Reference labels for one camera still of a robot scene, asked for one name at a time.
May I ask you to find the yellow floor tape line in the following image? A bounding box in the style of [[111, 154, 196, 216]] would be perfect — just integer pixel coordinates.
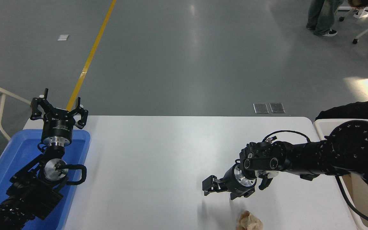
[[66, 0, 117, 111]]

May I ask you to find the tan paper ball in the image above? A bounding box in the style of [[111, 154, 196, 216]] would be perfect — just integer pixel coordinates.
[[236, 210, 264, 230]]

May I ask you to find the beige chair frame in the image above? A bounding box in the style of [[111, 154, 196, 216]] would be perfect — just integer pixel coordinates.
[[0, 57, 31, 141]]

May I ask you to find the standing person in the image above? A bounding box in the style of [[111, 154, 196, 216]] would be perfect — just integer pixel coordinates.
[[306, 0, 344, 37]]

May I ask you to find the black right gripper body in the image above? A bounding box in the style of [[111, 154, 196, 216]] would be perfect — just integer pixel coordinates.
[[222, 165, 256, 197]]

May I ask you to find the blue plastic tray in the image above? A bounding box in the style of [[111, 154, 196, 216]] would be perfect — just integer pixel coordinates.
[[0, 129, 91, 230]]

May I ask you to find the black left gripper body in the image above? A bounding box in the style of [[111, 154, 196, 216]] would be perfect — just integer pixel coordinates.
[[41, 109, 76, 140]]

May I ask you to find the white wheeled office chair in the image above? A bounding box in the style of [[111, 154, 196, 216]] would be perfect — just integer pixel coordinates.
[[337, 0, 368, 44]]

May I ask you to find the large pale bin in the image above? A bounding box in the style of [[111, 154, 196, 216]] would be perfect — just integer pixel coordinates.
[[313, 119, 368, 230]]

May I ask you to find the person in dark sleeve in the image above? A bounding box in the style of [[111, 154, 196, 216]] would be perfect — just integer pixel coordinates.
[[316, 98, 368, 124]]

